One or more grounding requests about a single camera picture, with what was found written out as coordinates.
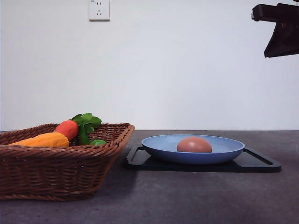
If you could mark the black tray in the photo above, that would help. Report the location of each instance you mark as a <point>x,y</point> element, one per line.
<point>141,159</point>

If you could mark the white wall socket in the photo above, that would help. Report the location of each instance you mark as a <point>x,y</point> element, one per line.
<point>99,10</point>

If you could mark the green lime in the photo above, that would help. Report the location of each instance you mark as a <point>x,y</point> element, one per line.
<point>98,142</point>

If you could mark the orange yellow toy vegetable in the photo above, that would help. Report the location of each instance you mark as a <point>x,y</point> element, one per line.
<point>44,140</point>

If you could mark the blue plate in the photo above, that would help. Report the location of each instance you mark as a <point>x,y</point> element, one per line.
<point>224,148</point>

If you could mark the green carrot leaves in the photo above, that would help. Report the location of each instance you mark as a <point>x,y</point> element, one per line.
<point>86,124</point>

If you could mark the red orange toy carrot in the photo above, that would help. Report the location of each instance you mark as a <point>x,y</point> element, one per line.
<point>68,128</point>

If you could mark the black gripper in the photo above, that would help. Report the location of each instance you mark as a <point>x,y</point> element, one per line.
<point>285,38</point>

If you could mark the brown wicker basket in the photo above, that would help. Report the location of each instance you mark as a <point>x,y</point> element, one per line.
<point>69,173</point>

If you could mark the brown egg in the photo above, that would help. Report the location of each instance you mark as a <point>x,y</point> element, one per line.
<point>194,144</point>

